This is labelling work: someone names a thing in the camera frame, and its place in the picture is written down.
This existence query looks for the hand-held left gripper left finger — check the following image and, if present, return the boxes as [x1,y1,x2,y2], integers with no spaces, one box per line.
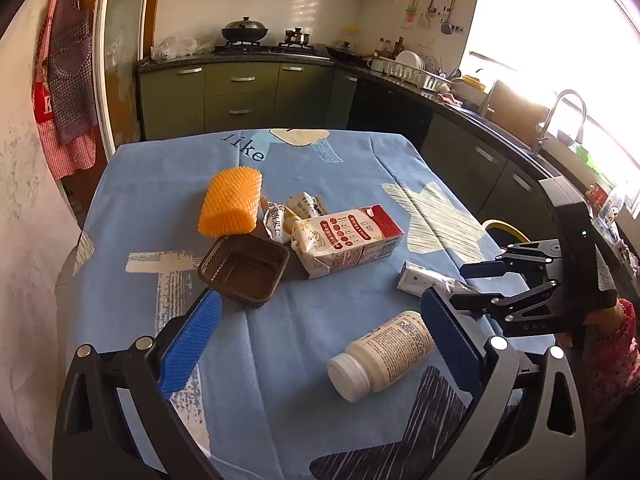
[52,287,223,480]

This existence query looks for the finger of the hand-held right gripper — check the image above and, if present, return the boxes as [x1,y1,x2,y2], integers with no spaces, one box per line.
[447,280,566,338]
[460,239,565,279]

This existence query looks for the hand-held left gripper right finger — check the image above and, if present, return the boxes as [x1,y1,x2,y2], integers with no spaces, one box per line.
[420,286,587,480]

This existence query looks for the yellow-rimmed waste bin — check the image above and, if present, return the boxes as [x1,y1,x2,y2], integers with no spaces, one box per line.
[482,219,531,246]

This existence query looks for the white tube package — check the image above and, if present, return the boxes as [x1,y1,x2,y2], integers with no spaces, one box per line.
[396,261,478,298]

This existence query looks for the white pill bottle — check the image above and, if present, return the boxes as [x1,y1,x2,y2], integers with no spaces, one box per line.
[326,310,437,403]

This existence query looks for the dark brown plastic tray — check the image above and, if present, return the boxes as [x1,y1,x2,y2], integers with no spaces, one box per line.
[197,235,291,309]

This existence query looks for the white and red drink carton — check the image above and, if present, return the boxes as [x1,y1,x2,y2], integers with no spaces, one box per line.
[291,204,405,280]

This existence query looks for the white snack wrapper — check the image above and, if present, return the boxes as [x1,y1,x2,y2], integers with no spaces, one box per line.
[260,199,301,245]

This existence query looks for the orange foam fruit net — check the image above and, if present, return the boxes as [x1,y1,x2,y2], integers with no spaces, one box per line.
[198,166,264,238]

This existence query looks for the cream snack wrapper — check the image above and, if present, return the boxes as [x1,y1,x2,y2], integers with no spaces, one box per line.
[286,192,331,220]

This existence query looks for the person's right forearm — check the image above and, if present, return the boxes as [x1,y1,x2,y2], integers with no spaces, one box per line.
[575,305,640,441]

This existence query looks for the person's right hand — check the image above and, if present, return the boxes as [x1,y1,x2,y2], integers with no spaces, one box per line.
[582,299,626,345]

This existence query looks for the small red box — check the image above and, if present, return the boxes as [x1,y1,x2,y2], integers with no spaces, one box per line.
[587,185,613,211]

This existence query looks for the green plastic item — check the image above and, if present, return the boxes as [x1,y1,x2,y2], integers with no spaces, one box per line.
[575,145,608,181]

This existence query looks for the blue printed tablecloth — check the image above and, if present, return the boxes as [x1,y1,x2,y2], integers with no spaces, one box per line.
[55,127,556,480]

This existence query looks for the arched steel faucet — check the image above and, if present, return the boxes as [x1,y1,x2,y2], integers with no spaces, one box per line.
[530,89,588,156]

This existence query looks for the wooden cutting board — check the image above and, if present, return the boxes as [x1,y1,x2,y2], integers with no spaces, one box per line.
[487,80,551,146]

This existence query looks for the small steel tap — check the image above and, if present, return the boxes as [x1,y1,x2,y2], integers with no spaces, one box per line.
[477,80,498,118]

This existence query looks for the white dish rack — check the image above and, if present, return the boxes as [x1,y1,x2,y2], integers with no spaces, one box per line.
[372,57,453,92]

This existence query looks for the red checked apron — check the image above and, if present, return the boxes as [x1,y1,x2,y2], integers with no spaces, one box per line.
[32,10,97,181]

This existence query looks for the white plate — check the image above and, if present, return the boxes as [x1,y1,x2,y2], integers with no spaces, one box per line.
[395,50,426,73]

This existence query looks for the bright window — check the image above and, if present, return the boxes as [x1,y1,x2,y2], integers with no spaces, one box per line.
[460,0,640,201]

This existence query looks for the hanging spatula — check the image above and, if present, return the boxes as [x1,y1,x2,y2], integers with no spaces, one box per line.
[440,0,458,36]

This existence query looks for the green lower kitchen cabinets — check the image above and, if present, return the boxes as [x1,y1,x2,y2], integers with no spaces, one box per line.
[137,57,566,226]

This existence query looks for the sliding glass door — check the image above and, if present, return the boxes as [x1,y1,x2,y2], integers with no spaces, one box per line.
[95,0,156,161]

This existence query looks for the clear plastic bag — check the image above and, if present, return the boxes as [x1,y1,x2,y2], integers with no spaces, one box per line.
[150,35,216,61]

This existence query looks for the purple checked apron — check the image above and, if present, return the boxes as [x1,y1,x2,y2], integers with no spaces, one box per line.
[47,0,98,143]

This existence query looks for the black gas stove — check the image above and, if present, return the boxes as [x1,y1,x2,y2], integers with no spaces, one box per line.
[215,42,331,58]

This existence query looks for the black wok with lid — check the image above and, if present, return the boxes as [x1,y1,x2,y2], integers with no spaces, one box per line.
[221,16,269,43]

